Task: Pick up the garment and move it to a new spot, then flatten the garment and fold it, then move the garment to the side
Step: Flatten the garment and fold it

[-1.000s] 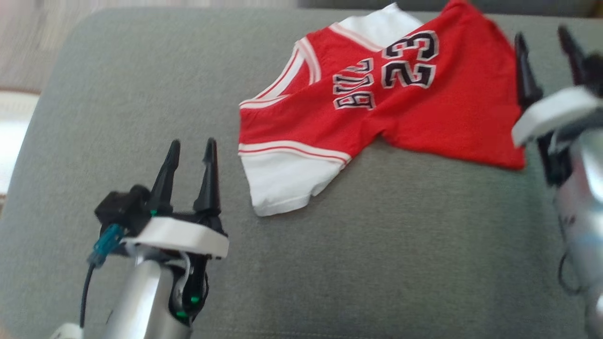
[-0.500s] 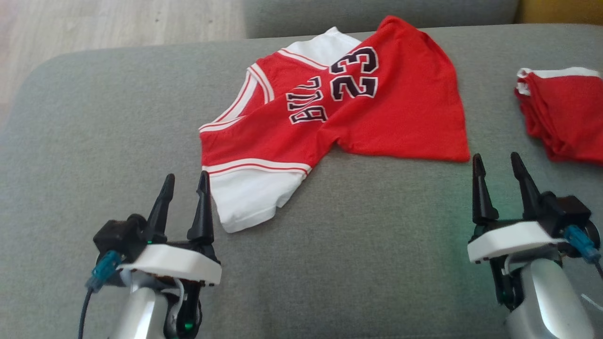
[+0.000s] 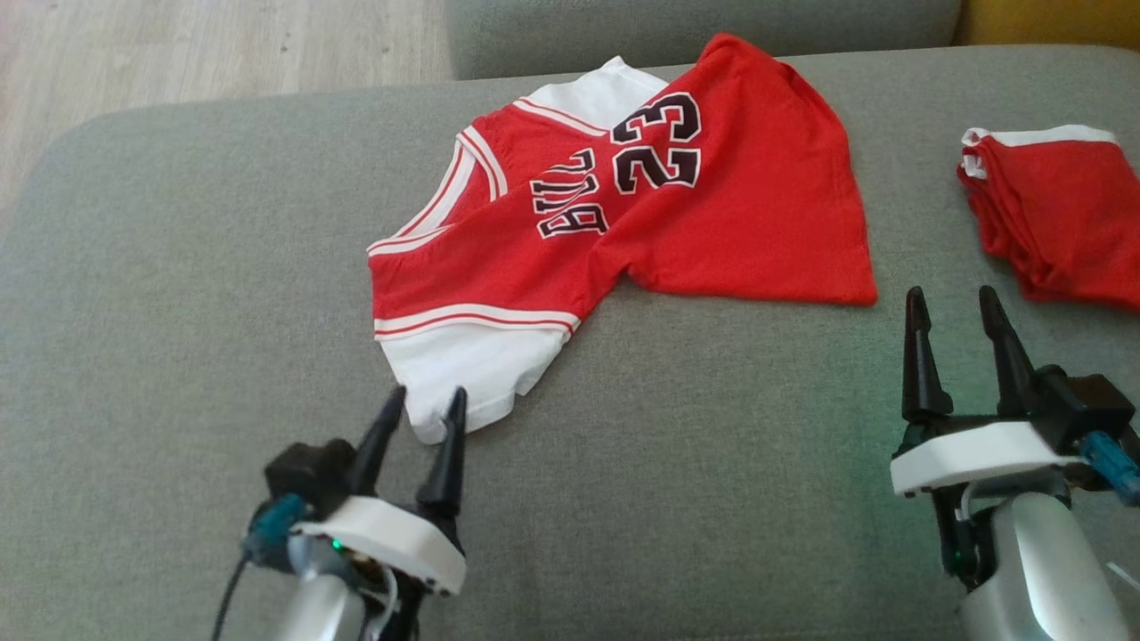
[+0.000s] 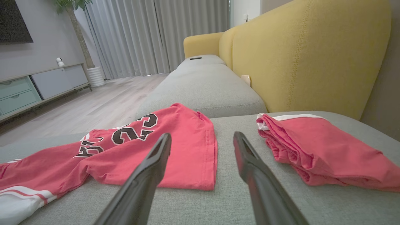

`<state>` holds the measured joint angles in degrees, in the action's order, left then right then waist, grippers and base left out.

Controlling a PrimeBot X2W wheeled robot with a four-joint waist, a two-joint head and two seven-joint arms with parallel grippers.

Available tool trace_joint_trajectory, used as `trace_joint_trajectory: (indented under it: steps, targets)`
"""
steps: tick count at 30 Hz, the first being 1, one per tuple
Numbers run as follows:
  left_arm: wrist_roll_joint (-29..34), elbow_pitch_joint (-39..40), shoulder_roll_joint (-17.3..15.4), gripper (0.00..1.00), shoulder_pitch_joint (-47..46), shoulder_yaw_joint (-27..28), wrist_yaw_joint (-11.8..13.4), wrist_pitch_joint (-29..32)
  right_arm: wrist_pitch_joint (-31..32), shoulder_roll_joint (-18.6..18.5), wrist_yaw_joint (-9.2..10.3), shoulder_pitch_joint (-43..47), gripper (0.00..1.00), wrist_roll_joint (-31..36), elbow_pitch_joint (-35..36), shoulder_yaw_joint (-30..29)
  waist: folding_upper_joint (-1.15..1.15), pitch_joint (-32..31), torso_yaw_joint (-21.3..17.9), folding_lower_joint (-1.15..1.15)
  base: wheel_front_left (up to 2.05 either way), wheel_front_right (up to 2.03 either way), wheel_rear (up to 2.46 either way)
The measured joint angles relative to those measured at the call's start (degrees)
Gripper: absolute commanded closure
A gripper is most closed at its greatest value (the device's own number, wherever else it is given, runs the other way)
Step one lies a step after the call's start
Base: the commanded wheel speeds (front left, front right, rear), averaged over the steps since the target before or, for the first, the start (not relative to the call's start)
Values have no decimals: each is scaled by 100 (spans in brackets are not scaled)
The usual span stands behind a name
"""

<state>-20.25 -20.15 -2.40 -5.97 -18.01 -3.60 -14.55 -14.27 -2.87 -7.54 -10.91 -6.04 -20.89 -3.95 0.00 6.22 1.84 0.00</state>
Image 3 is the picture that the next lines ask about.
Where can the large yellow sofa back cushion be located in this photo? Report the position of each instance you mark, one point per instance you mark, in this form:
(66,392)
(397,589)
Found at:
(1051,20)

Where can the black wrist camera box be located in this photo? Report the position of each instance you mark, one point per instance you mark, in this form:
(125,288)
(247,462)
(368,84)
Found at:
(1087,405)
(307,472)

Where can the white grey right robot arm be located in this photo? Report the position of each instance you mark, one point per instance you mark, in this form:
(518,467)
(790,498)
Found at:
(1042,570)

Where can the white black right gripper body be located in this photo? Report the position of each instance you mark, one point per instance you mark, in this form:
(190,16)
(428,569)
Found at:
(971,454)

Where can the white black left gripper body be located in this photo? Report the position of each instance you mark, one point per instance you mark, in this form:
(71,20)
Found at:
(392,539)

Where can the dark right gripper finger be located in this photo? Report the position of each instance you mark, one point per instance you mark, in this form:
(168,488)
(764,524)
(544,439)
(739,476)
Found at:
(1011,356)
(922,365)

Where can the long grey sofa seat cushion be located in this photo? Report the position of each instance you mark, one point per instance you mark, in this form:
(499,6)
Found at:
(668,31)

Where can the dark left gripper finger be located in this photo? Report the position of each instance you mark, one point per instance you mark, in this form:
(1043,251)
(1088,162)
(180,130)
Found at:
(443,463)
(376,445)

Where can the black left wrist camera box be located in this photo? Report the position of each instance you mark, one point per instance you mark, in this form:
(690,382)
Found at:
(307,472)

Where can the red white-trimmed shorts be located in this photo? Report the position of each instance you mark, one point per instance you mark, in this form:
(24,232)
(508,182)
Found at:
(1060,214)

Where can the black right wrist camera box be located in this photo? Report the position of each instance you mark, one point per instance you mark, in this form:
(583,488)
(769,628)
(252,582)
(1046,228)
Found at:
(1087,405)

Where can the red white basketball jersey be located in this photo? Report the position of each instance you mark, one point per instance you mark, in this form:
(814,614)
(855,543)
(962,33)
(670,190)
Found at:
(695,223)

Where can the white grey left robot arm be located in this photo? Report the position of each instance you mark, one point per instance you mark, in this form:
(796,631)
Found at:
(325,605)

